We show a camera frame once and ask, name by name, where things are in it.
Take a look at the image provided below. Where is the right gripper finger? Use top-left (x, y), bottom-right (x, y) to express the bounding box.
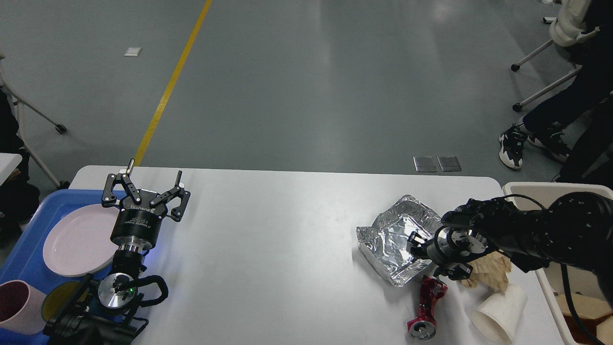
top-left (406, 232), bottom-right (431, 259)
top-left (433, 262), bottom-right (473, 280)

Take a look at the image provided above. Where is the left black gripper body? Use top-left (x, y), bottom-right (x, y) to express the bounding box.
top-left (110, 189), bottom-right (167, 250)

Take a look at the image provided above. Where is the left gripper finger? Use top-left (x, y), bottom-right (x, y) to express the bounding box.
top-left (149, 171), bottom-right (191, 222)
top-left (101, 159), bottom-right (142, 209)

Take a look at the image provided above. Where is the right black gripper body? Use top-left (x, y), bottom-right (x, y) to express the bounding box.
top-left (424, 227), bottom-right (488, 268)

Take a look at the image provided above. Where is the aluminium foil tray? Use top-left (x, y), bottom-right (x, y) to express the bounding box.
top-left (355, 195), bottom-right (441, 288)

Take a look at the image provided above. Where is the pink plate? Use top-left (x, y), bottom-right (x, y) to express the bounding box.
top-left (43, 205), bottom-right (119, 277)

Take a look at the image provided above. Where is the dark teal mug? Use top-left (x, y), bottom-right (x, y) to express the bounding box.
top-left (40, 280), bottom-right (79, 322)

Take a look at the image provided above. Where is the pink mug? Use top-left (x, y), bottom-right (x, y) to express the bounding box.
top-left (0, 280), bottom-right (47, 335)

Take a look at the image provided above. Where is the brown paper bag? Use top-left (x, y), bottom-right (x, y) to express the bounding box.
top-left (556, 293), bottom-right (613, 345)

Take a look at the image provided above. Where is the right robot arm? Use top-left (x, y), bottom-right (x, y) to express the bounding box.
top-left (407, 192), bottom-right (613, 345)

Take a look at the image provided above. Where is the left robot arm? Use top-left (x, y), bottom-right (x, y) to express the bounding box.
top-left (43, 159), bottom-right (191, 345)

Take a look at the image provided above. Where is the crumpled brown paper ball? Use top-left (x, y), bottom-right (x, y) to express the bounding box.
top-left (460, 252), bottom-right (512, 293)

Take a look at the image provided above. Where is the white paper cup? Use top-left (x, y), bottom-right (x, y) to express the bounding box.
top-left (469, 284), bottom-right (528, 345)

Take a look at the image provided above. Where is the crushed red soda can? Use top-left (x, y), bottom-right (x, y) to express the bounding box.
top-left (407, 275), bottom-right (447, 341)

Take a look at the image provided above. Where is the metal floor socket plate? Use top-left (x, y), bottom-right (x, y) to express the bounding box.
top-left (412, 156), bottom-right (438, 173)

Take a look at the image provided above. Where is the person at left edge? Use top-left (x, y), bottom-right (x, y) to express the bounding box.
top-left (0, 91), bottom-right (40, 238)

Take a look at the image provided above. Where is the blue plastic tray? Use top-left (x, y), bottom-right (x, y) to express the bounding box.
top-left (1, 189), bottom-right (111, 343)

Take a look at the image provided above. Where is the white rolling chair base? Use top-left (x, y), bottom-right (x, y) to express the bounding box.
top-left (0, 53), bottom-right (70, 190)

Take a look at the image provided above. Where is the beige plastic bin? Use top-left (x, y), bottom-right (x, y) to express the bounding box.
top-left (503, 183), bottom-right (613, 345)

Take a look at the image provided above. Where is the white paper on floor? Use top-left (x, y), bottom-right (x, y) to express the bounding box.
top-left (124, 46), bottom-right (142, 57)

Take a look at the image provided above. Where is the person in dark clothes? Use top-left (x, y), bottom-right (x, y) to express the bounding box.
top-left (499, 0), bottom-right (612, 188)

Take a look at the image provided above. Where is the rolling chair leg right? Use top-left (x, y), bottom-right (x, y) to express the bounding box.
top-left (511, 0), bottom-right (599, 112)

